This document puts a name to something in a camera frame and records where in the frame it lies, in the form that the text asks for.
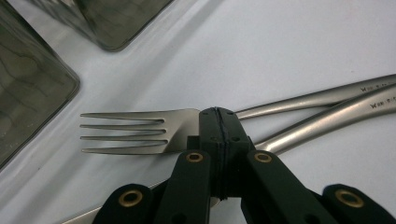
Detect silver fork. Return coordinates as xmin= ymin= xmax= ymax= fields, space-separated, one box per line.
xmin=60 ymin=83 xmax=396 ymax=224

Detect white table mat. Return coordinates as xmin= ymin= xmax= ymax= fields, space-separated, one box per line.
xmin=0 ymin=0 xmax=396 ymax=224

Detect steel fork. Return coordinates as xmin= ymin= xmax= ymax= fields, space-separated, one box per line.
xmin=78 ymin=74 xmax=396 ymax=156

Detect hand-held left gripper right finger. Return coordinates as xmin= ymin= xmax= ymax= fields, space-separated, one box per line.
xmin=221 ymin=108 xmax=255 ymax=200

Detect translucent grey plastic bin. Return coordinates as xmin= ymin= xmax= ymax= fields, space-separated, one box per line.
xmin=0 ymin=0 xmax=81 ymax=172
xmin=29 ymin=0 xmax=176 ymax=53

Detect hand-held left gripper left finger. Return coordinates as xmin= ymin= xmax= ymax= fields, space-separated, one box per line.
xmin=186 ymin=106 xmax=224 ymax=200

